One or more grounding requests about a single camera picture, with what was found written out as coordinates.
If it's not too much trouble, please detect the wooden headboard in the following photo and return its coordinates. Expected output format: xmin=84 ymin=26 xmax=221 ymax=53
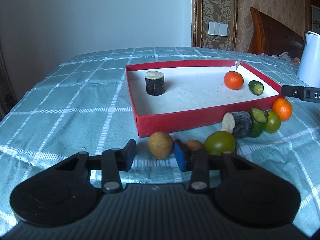
xmin=248 ymin=7 xmax=304 ymax=58

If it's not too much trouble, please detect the lying dark sugarcane piece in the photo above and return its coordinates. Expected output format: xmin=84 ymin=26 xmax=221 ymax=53
xmin=222 ymin=111 xmax=253 ymax=138

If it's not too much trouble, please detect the framed wall picture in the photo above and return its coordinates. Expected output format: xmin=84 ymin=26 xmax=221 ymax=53
xmin=311 ymin=5 xmax=320 ymax=34

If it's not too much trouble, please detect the large green tomato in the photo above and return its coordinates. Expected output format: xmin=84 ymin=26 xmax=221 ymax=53
xmin=204 ymin=131 xmax=236 ymax=155

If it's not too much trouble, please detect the orange tangerine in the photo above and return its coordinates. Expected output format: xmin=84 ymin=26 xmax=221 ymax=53
xmin=271 ymin=98 xmax=293 ymax=121
xmin=224 ymin=71 xmax=244 ymax=90

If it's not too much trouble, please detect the small green tomato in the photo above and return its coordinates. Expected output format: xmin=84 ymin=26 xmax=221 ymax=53
xmin=264 ymin=111 xmax=281 ymax=133

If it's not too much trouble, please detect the white wall switch panel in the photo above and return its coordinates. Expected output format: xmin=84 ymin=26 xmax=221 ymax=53
xmin=208 ymin=22 xmax=228 ymax=37

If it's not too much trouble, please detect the brown round fruit behind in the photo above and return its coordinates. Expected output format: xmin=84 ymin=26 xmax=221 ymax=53
xmin=185 ymin=140 xmax=204 ymax=151

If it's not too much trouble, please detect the small green cucumber piece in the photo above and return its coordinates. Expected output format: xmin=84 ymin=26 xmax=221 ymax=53
xmin=248 ymin=80 xmax=264 ymax=96

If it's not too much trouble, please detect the red shallow cardboard box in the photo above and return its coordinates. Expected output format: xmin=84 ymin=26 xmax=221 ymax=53
xmin=125 ymin=60 xmax=281 ymax=137

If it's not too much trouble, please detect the white electric kettle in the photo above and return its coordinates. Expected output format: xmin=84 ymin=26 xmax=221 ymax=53
xmin=297 ymin=31 xmax=320 ymax=88

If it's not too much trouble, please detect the brown kiwi fruit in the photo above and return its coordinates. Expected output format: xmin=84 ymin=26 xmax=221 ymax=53
xmin=148 ymin=132 xmax=174 ymax=161

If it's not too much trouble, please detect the dark sugarcane piece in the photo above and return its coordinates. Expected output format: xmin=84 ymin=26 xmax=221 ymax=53
xmin=222 ymin=111 xmax=253 ymax=138
xmin=145 ymin=71 xmax=165 ymax=96

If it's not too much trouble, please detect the pink cloth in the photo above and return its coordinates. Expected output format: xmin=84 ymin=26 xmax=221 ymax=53
xmin=271 ymin=51 xmax=300 ymax=64

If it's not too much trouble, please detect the green cucumber piece outside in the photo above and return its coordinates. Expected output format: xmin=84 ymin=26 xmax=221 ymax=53
xmin=249 ymin=107 xmax=267 ymax=138

